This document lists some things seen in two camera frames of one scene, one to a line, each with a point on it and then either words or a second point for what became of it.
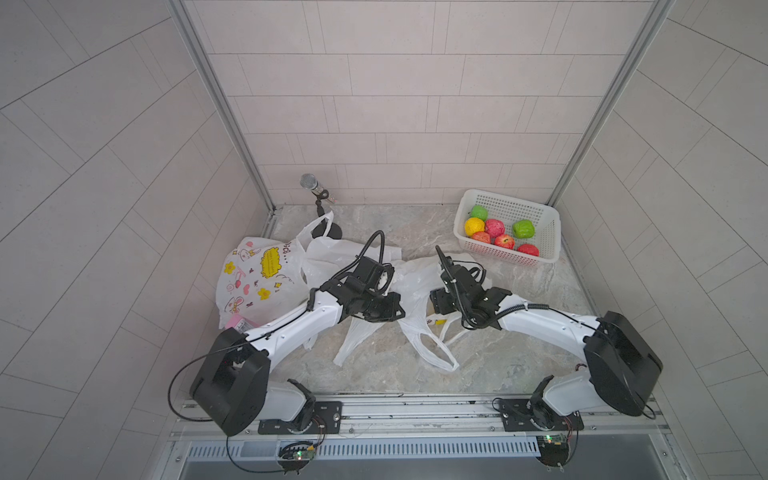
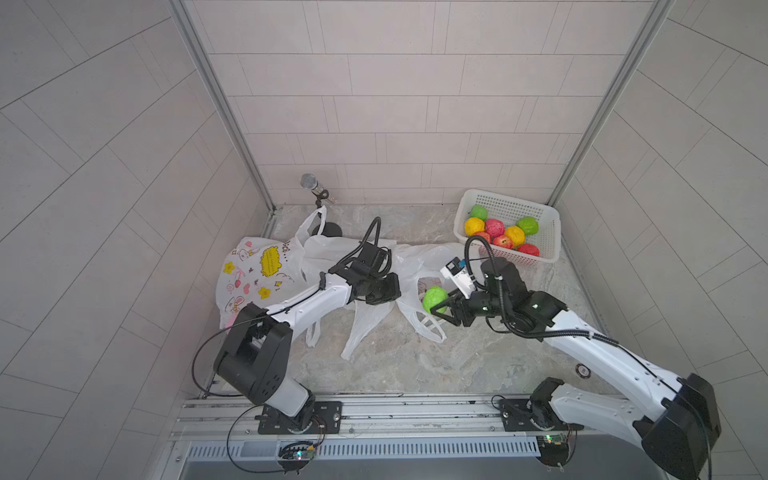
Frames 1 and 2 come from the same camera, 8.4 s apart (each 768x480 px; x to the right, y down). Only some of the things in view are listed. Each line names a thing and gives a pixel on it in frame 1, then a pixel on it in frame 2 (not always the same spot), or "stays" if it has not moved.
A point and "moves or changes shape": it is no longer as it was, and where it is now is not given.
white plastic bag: x=419 y=318 moves or changes shape
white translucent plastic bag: x=321 y=257 moves or changes shape
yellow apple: x=473 y=225 stays
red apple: x=482 y=236 stays
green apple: x=479 y=211 stays
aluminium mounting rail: x=429 y=417 stays
